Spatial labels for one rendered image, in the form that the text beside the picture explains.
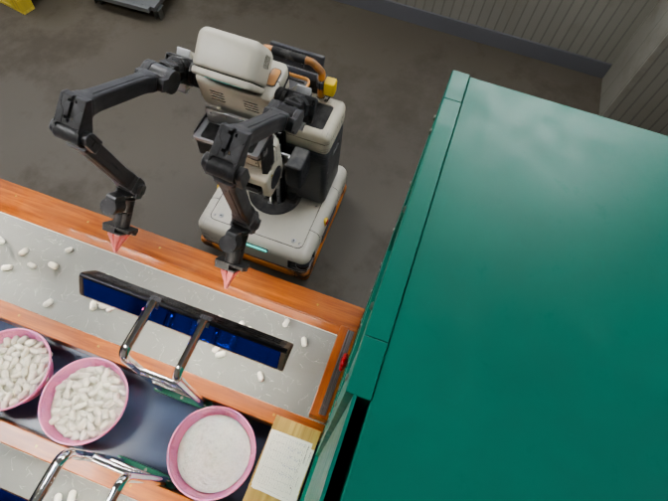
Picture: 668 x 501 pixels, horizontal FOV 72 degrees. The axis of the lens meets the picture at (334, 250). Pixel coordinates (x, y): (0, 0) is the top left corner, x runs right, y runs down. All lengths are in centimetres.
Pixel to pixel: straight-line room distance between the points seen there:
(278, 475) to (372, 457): 102
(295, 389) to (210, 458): 33
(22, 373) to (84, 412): 25
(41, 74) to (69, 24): 52
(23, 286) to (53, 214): 29
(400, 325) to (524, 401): 16
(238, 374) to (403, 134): 210
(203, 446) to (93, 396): 40
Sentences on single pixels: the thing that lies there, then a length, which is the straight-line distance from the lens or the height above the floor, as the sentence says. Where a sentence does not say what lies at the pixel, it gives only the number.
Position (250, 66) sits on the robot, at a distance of 149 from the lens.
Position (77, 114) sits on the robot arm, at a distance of 138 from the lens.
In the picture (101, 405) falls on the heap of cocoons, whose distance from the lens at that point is 171.
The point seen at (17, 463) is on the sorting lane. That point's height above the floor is 74.
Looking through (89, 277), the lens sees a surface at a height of 111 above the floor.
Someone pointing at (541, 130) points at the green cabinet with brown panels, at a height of 179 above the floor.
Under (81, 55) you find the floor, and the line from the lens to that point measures 391.
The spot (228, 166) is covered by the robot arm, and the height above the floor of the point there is 142.
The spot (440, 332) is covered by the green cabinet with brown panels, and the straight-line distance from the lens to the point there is 57.
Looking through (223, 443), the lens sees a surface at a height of 73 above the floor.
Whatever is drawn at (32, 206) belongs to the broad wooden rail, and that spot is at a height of 76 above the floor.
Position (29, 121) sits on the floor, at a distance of 358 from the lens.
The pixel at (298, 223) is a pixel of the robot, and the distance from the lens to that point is 238.
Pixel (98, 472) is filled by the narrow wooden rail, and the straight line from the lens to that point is 165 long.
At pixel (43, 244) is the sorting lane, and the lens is 202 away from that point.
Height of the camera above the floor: 231
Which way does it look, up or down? 62 degrees down
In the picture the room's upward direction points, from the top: 9 degrees clockwise
